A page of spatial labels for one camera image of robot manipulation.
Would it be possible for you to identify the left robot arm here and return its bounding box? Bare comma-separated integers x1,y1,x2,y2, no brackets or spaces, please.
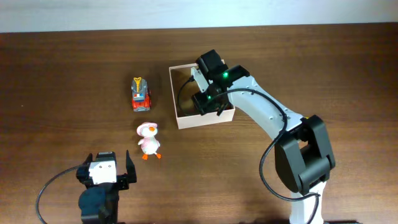
76,152,137,224

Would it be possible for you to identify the white cardboard box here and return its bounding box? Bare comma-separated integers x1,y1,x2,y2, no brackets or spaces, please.
169,63,235,129

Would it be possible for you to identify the white pink duck toy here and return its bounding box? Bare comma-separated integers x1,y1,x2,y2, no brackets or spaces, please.
136,122,162,160

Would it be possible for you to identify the red grey toy truck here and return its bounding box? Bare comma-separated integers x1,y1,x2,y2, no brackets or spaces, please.
131,77,152,112

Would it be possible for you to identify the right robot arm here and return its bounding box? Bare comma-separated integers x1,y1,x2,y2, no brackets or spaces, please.
192,50,336,223

